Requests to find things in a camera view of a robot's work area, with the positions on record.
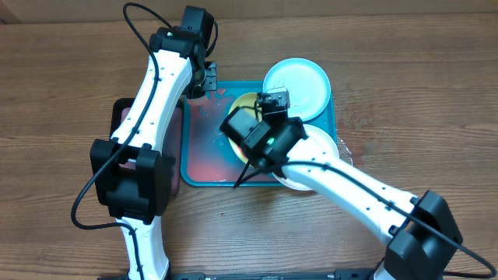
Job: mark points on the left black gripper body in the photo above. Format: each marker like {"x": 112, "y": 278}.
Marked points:
{"x": 208, "y": 83}

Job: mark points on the yellow plate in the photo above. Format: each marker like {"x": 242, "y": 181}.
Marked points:
{"x": 250, "y": 110}

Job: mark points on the white plate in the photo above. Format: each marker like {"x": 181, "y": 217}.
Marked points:
{"x": 325, "y": 141}

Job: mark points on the pink sponge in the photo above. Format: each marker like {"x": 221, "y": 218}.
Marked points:
{"x": 198, "y": 101}

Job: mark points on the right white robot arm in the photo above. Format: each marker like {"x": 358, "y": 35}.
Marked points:
{"x": 420, "y": 233}

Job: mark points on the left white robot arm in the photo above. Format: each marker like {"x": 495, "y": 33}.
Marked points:
{"x": 132, "y": 177}

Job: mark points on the dark rectangular sponge tray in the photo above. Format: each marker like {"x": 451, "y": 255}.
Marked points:
{"x": 171, "y": 150}

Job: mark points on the teal serving tray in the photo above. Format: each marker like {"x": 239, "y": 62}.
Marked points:
{"x": 207, "y": 157}

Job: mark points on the light blue plate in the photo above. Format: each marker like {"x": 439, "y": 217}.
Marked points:
{"x": 307, "y": 83}

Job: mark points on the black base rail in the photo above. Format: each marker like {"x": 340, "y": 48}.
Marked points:
{"x": 339, "y": 274}

